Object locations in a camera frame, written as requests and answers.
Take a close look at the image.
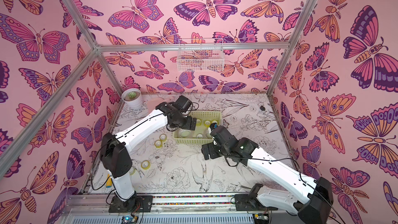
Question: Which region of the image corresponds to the light green plastic storage basket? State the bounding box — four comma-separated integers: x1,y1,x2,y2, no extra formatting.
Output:
173,111,222,145

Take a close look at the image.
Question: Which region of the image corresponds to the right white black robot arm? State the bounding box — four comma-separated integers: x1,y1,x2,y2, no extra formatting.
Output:
201,138,334,224

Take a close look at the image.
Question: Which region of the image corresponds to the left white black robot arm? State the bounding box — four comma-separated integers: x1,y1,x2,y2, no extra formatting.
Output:
99,95,197,212

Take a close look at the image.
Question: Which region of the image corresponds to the yellow tape roll left pair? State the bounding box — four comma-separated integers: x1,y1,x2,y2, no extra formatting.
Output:
154,140,163,149

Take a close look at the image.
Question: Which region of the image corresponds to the white pot with succulent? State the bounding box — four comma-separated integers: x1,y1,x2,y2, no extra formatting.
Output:
121,88,143,110

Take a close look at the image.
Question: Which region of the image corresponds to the blue plastic fork tool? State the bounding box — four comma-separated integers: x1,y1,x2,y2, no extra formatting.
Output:
105,175,113,188

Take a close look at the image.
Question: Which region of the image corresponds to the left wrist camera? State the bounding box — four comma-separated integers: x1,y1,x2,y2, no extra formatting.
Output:
172,95,192,113

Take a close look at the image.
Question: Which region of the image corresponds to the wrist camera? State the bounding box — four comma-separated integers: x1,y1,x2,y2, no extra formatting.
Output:
209,123,238,147
172,95,192,113

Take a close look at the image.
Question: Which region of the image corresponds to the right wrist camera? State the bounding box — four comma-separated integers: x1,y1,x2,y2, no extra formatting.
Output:
209,123,238,147

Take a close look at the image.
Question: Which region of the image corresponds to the white wire wall basket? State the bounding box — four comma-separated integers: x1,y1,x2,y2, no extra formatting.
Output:
175,38,225,73

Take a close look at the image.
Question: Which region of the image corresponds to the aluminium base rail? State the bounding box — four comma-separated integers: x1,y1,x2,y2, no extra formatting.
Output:
58,193,302,224

